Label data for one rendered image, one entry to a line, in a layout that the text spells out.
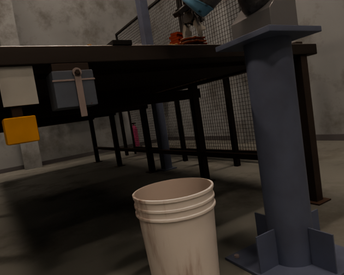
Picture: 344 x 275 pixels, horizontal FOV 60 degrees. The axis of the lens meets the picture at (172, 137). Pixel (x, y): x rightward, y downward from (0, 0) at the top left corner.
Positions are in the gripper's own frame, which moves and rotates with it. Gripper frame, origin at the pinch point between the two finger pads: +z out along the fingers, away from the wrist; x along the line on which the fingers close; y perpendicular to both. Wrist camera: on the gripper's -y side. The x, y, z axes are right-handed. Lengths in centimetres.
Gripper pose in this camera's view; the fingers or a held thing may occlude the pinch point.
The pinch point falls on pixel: (192, 39)
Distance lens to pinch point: 159.2
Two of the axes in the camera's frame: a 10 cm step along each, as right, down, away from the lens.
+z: 1.5, 9.9, 0.8
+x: -6.3, 0.3, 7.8
